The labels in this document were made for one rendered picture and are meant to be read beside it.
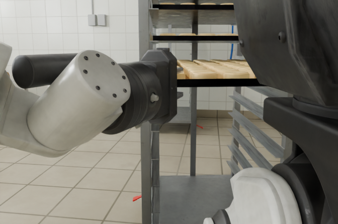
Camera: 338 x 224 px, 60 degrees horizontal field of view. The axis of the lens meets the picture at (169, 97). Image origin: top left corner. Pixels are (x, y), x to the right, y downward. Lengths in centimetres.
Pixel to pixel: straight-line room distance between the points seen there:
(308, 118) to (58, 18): 376
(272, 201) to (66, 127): 20
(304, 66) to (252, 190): 16
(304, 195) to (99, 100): 19
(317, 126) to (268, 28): 8
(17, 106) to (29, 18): 379
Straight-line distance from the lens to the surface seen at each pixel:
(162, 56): 46
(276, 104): 32
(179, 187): 154
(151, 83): 38
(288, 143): 100
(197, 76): 56
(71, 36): 385
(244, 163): 140
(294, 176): 29
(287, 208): 28
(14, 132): 33
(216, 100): 351
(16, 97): 36
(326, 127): 24
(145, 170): 94
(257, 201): 32
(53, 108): 30
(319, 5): 19
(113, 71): 31
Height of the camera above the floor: 84
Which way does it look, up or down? 10 degrees down
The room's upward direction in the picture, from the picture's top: straight up
